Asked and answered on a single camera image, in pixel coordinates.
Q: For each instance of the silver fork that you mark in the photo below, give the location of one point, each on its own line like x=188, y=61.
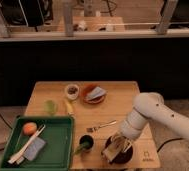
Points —
x=95, y=128

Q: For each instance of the orange peach fruit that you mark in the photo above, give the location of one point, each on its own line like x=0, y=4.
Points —
x=29, y=128

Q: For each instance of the dark green cup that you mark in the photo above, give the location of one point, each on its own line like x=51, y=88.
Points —
x=86, y=142

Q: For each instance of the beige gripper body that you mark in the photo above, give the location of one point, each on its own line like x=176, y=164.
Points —
x=118, y=140

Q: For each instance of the wooden cutting board table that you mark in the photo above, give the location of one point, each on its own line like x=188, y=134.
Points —
x=117, y=104

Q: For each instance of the blue grey sponge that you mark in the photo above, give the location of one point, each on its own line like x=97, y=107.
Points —
x=34, y=148

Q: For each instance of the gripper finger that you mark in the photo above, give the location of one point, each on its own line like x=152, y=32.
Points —
x=110, y=152
x=126, y=146

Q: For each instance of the grey blue eraser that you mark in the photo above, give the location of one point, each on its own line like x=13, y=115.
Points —
x=96, y=92

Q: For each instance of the dark purple bowl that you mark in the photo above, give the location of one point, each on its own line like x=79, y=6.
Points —
x=121, y=158

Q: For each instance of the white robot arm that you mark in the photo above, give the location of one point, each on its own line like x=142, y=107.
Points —
x=145, y=106

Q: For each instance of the yellow banana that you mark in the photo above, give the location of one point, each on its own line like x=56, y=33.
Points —
x=69, y=107

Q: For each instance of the metal railing frame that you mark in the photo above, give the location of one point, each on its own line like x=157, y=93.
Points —
x=40, y=20

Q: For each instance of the green plastic tray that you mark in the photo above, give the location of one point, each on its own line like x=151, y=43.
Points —
x=50, y=150

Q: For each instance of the small white bowl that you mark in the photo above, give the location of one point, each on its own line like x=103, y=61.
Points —
x=72, y=91

